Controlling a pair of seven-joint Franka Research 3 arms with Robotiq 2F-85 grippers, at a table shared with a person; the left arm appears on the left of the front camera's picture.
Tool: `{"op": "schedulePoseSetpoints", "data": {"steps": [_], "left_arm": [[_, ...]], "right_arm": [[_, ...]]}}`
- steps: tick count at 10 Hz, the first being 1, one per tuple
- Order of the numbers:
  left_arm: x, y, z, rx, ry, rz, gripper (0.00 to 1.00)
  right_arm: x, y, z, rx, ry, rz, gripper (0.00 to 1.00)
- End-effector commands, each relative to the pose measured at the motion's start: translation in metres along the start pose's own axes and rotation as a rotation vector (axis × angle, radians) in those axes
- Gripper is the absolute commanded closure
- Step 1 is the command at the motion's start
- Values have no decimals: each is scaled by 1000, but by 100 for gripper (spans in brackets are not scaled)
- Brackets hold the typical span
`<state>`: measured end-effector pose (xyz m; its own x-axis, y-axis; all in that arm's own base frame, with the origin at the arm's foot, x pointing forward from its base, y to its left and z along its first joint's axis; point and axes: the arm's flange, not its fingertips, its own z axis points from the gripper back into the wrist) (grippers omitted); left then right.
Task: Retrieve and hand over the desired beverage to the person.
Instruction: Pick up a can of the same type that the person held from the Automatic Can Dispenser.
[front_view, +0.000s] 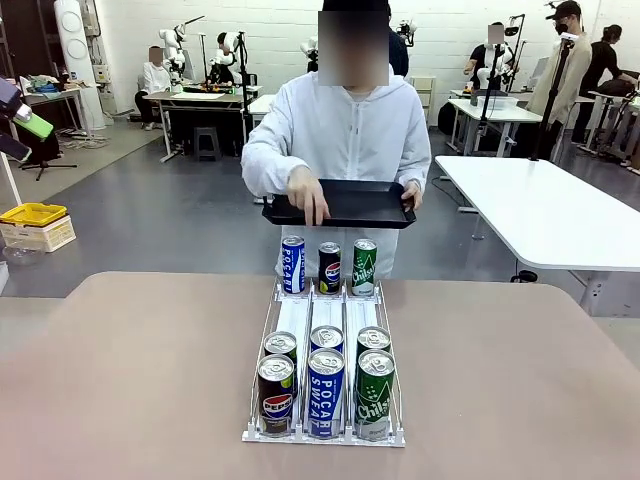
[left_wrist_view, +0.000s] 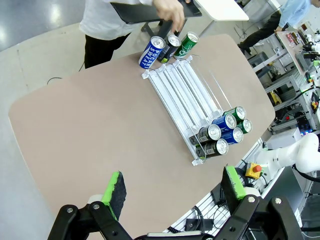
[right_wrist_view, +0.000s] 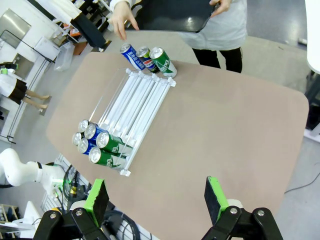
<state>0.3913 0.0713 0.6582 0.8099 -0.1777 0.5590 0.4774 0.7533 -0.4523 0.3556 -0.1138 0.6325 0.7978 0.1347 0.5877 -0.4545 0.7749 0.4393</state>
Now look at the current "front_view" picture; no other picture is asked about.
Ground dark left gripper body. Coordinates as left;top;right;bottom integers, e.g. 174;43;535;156
0;77;24;122

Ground black plastic serving tray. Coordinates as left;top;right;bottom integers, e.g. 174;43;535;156
261;178;418;230

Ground green Chilsung cider can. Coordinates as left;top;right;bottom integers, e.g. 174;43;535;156
354;349;396;443
356;325;392;358
351;238;378;297

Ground black Pepsi can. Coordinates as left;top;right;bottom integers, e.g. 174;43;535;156
263;330;300;391
256;353;296;440
318;241;343;296

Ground person's left forearm white sleeve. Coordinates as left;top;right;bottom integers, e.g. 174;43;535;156
394;149;432;192

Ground person's right forearm white sleeve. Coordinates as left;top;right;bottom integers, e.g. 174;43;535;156
241;148;309;199

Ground seated person in white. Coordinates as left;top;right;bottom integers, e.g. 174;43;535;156
134;45;172;132

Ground person in white hoodie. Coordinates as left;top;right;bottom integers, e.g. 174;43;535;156
241;0;432;279

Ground person in dark jacket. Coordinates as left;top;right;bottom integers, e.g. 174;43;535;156
388;4;411;79

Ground person in beige jacket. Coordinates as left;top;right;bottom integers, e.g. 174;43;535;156
525;0;594;162

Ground person in black clothes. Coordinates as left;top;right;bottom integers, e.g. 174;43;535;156
571;24;640;147

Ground person's right hand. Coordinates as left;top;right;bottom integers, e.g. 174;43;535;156
287;164;332;228

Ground person's left hand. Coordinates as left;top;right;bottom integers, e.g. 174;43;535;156
400;180;424;211

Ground white slanted pole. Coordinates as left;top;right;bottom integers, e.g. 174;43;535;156
0;150;24;207

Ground low black tripod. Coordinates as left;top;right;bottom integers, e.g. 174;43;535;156
19;147;79;182

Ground cluttered grey side table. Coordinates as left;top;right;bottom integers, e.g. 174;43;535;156
18;74;95;139

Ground white tower air conditioner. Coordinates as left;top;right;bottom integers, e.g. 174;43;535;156
53;0;115;133

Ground cream crate with yellow lid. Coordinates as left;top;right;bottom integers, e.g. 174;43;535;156
0;202;78;254

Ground clear plastic bowl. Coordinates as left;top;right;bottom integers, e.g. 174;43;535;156
2;244;44;268

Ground grey plastic stool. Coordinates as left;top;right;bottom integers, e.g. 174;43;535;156
192;126;223;163

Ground blue Pocari Sweat can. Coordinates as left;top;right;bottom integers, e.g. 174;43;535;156
281;235;307;295
309;325;345;357
307;348;346;441

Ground white can dispenser rack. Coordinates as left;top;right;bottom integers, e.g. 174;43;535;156
241;277;407;446

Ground beige drawer cabinet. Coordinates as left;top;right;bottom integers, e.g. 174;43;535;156
409;75;437;125

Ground white background desk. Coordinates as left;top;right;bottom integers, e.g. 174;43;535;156
446;97;545;157

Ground clear plastic storage bin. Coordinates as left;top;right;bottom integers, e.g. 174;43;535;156
477;95;520;110

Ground large white table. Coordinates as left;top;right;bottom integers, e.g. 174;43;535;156
433;154;640;318

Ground tall black tripod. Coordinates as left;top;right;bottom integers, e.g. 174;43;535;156
530;33;577;162

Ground black camera stand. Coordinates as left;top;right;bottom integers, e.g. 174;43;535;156
477;39;507;154

